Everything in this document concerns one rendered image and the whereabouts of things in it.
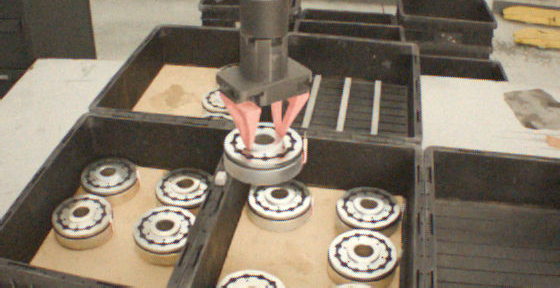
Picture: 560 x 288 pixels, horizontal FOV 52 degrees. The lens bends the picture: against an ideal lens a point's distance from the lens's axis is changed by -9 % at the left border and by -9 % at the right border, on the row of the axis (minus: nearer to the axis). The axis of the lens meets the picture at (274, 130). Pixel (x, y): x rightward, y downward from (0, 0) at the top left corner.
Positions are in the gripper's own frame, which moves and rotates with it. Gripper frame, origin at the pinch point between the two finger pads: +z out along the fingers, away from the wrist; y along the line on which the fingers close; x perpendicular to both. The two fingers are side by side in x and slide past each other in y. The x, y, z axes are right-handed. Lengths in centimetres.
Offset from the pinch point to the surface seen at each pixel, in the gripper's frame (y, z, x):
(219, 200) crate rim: 3.6, 12.9, -6.2
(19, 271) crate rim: 34.6, 12.8, -6.3
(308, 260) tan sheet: -5.4, 21.7, 3.8
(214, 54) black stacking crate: -25, 16, -58
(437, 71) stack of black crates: -133, 57, -82
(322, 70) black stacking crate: -42, 18, -41
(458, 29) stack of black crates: -148, 44, -86
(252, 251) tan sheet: 0.4, 21.7, -2.5
